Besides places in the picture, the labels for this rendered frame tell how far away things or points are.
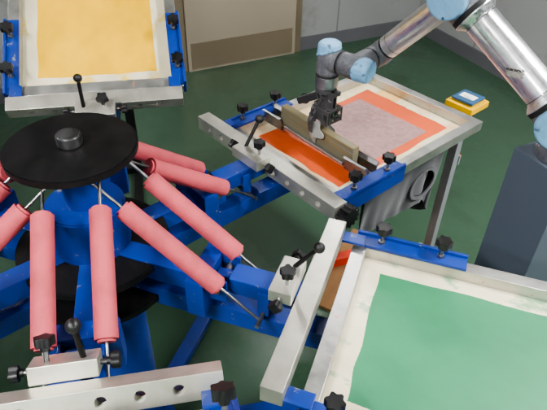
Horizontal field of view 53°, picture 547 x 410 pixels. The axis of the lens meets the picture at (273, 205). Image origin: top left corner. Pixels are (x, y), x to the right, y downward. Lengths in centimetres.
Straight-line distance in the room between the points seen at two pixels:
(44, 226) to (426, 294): 95
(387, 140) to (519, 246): 62
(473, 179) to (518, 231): 197
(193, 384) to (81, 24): 152
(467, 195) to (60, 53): 245
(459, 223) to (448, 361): 201
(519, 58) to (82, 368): 118
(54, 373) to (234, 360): 146
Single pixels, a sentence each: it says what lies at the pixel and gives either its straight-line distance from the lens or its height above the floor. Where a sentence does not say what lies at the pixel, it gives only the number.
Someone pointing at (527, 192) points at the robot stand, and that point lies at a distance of 171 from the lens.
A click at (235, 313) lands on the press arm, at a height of 92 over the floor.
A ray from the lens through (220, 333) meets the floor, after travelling 258.
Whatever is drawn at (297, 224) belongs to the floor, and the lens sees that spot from 312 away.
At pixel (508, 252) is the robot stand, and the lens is 184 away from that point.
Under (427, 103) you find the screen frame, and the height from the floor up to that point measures 98.
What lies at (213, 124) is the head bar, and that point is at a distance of 196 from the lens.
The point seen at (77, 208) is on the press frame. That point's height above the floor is 116.
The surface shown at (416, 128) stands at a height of 96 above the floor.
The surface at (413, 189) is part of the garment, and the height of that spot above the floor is 74.
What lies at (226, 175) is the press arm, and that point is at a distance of 170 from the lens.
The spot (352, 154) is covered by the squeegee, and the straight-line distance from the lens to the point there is 183.
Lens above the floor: 202
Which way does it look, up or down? 38 degrees down
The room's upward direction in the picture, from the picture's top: 2 degrees clockwise
